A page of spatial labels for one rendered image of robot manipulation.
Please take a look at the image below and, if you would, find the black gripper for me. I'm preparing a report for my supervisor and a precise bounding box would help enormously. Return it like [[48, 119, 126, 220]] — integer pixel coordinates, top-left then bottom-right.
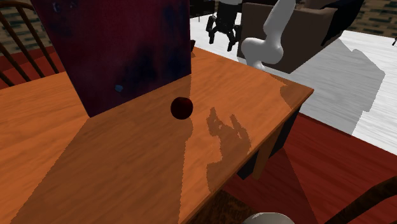
[[205, 3, 243, 53]]

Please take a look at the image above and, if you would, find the white curved figure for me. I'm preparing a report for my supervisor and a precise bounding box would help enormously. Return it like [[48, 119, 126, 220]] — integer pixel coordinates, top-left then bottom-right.
[[240, 0, 297, 71]]

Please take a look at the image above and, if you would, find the dark red apple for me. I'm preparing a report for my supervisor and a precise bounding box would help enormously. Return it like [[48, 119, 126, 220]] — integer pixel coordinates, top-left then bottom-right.
[[170, 96, 194, 120]]

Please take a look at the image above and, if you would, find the brown armchair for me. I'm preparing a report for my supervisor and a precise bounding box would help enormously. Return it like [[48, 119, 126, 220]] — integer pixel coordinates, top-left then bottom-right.
[[236, 0, 366, 74]]

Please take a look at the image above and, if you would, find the dark red robot stand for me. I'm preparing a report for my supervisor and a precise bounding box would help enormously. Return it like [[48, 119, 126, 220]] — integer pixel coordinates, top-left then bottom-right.
[[30, 0, 192, 118]]

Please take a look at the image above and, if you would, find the wooden table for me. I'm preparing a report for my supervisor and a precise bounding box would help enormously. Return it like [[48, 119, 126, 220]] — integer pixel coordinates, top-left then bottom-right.
[[0, 45, 315, 224]]

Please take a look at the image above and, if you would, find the grey round object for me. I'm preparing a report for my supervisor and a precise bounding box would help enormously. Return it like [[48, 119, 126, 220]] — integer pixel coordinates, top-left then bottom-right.
[[242, 212, 296, 224]]

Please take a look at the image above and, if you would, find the wooden spindle-back chair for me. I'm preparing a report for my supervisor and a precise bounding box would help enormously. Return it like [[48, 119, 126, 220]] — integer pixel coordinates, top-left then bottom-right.
[[0, 0, 60, 90]]

